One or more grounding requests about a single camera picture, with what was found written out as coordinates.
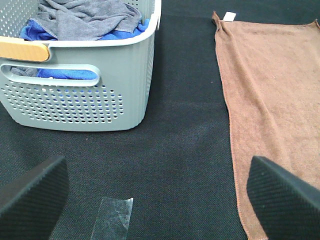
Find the brown microfibre towel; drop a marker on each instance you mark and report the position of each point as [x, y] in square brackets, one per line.
[270, 76]

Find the black table cloth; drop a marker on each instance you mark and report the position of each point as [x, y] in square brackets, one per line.
[176, 165]

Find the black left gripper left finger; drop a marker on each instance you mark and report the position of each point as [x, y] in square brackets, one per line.
[31, 205]

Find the grey perforated laundry basket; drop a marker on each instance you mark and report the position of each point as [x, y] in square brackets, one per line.
[115, 100]

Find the blue microfibre towel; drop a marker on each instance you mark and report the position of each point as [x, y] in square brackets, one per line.
[67, 72]

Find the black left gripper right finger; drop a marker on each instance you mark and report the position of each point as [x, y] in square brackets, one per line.
[287, 207]

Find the grey microfibre towel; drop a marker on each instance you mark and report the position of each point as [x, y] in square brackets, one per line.
[84, 20]

